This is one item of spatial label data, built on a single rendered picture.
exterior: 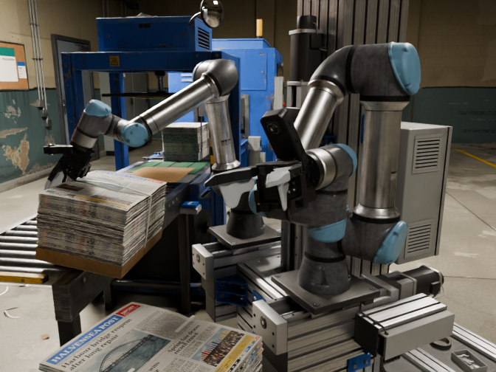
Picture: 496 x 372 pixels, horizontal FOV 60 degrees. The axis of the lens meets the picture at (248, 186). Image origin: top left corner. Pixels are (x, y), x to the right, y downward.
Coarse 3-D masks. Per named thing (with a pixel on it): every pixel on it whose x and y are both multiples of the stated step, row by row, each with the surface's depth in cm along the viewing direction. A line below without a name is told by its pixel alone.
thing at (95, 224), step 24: (48, 192) 132; (72, 192) 135; (96, 192) 139; (48, 216) 131; (72, 216) 130; (96, 216) 129; (120, 216) 128; (48, 240) 133; (72, 240) 131; (96, 240) 130; (120, 240) 129; (120, 264) 132
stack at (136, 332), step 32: (128, 320) 101; (160, 320) 101; (192, 320) 102; (64, 352) 89; (96, 352) 89; (128, 352) 89; (160, 352) 89; (192, 352) 89; (224, 352) 89; (256, 352) 93
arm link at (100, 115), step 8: (88, 104) 139; (96, 104) 138; (104, 104) 143; (88, 112) 139; (96, 112) 138; (104, 112) 139; (80, 120) 140; (88, 120) 139; (96, 120) 139; (104, 120) 141; (80, 128) 140; (88, 128) 140; (96, 128) 141; (104, 128) 142; (88, 136) 141; (96, 136) 143
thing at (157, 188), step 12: (96, 180) 151; (108, 180) 153; (120, 180) 155; (132, 180) 157; (144, 180) 160; (156, 180) 163; (156, 192) 153; (156, 204) 155; (156, 216) 157; (156, 228) 160
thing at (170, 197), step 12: (180, 192) 235; (168, 204) 215; (180, 204) 236; (168, 216) 216; (72, 276) 131; (84, 276) 135; (96, 276) 143; (108, 276) 152; (60, 288) 126; (72, 288) 128; (84, 288) 135; (96, 288) 143; (60, 300) 127; (72, 300) 128; (84, 300) 135; (60, 312) 128; (72, 312) 129
